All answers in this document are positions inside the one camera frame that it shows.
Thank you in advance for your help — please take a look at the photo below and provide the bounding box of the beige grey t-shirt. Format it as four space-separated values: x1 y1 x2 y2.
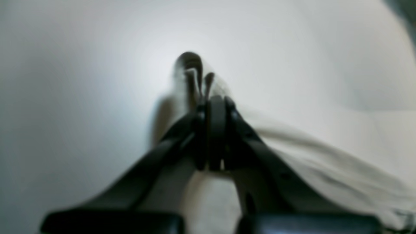
153 51 416 234

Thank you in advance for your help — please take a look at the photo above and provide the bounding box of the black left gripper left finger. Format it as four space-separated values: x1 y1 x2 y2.
40 96 226 234

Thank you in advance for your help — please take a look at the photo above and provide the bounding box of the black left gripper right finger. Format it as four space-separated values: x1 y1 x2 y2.
224 97 382 234

